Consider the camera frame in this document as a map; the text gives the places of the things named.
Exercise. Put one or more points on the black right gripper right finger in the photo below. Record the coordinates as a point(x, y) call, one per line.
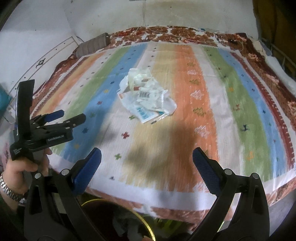
point(250, 220)

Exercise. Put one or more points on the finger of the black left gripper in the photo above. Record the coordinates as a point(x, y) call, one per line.
point(46, 118)
point(67, 124)

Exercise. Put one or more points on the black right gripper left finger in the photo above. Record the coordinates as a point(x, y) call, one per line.
point(53, 212)

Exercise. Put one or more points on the blue white printed pouch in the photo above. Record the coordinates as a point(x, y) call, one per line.
point(144, 115)

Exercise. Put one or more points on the white paper wrapper pile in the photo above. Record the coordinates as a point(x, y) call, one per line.
point(140, 87)

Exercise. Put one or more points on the person's left hand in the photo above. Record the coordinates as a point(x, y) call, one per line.
point(13, 173)

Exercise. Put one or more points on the silver metal wristwatch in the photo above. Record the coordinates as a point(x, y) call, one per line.
point(12, 195)

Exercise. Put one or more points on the white headboard panel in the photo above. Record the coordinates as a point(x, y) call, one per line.
point(44, 67)

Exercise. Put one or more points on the black bin with gold rim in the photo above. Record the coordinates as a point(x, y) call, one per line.
point(115, 222)

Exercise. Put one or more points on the colourful striped bed sheet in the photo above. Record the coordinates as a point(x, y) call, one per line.
point(166, 115)

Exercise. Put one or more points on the grey ribbed pillow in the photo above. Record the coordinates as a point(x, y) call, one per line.
point(92, 45)

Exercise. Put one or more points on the red floral blanket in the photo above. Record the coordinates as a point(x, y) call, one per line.
point(208, 37)

